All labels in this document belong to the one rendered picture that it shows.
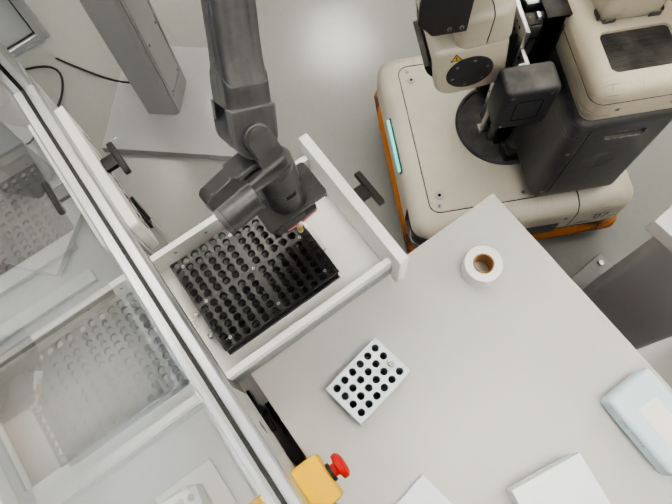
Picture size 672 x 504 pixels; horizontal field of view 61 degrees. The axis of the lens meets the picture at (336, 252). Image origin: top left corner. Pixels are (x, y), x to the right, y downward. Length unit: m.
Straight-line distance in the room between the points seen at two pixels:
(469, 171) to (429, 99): 0.27
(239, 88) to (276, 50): 1.64
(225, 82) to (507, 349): 0.68
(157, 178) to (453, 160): 1.03
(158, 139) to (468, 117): 1.07
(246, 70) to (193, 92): 1.54
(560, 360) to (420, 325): 0.25
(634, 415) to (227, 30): 0.85
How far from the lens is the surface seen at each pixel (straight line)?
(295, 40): 2.35
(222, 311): 0.95
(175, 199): 2.08
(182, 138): 2.14
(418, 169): 1.72
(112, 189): 1.05
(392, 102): 1.84
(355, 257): 1.01
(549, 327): 1.11
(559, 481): 1.03
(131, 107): 2.27
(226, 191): 0.73
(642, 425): 1.10
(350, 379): 1.01
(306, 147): 1.00
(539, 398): 1.09
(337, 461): 0.90
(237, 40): 0.68
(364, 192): 0.98
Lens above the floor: 1.80
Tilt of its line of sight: 71 degrees down
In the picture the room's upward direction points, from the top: 7 degrees counter-clockwise
